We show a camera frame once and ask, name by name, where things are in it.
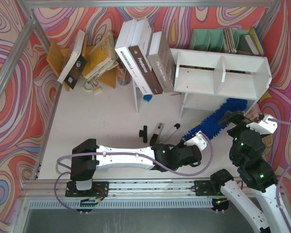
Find blue microfiber duster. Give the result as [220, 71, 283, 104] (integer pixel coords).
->
[182, 98, 247, 141]

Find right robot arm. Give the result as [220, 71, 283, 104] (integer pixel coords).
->
[210, 111, 291, 233]

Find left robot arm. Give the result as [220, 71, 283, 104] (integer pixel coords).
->
[70, 136, 207, 191]

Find white bookshelf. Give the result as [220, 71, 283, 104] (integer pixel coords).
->
[134, 48, 273, 119]

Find pink pig toy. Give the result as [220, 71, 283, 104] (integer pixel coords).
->
[246, 103, 261, 121]

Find tan sticky note pad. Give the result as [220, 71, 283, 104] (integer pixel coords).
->
[193, 122, 200, 127]

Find beige black stapler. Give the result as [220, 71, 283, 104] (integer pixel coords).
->
[149, 123, 164, 146]

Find black T-shaped plastic piece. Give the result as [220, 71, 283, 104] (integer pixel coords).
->
[139, 125, 148, 143]

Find blue tape measure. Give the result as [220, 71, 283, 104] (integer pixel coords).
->
[143, 94, 153, 102]

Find brown notebooks in organizer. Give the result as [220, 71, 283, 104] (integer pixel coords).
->
[224, 27, 237, 54]

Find blue yellow book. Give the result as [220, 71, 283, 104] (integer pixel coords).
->
[244, 27, 265, 56]

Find green desk organizer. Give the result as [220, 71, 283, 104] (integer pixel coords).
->
[189, 29, 253, 55]

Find clear pencil cup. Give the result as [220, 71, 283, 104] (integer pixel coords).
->
[116, 67, 131, 86]

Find grey Lonely Ones book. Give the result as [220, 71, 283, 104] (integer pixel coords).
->
[147, 31, 176, 93]

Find brown Fredonia book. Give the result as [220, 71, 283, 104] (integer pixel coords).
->
[129, 18, 163, 95]

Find brass padlock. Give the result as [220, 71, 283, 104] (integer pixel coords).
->
[83, 81, 101, 94]

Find white Mademoiselle book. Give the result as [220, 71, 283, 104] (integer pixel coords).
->
[115, 19, 152, 95]

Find stack of yellow books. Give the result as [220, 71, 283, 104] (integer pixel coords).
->
[83, 31, 118, 82]

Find clear tape roll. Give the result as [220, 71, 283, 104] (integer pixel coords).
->
[55, 163, 62, 175]

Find black and white book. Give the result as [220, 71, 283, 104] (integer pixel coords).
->
[57, 30, 87, 89]

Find yellow wooden book stand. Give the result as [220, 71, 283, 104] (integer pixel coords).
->
[47, 34, 104, 90]

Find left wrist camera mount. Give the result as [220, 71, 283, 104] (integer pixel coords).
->
[184, 131, 208, 151]

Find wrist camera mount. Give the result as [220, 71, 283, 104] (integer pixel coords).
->
[184, 131, 208, 151]
[246, 113, 277, 135]

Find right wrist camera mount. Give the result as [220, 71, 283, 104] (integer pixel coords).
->
[246, 113, 277, 135]

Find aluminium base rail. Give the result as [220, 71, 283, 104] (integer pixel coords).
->
[20, 178, 286, 199]

